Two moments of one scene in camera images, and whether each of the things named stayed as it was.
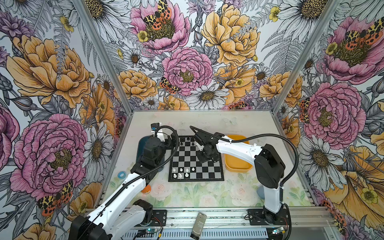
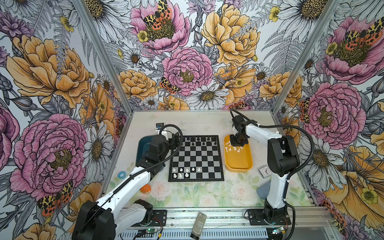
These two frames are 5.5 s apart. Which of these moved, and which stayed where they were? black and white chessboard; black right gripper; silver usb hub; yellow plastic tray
Moved: black right gripper
Stayed: black and white chessboard; silver usb hub; yellow plastic tray
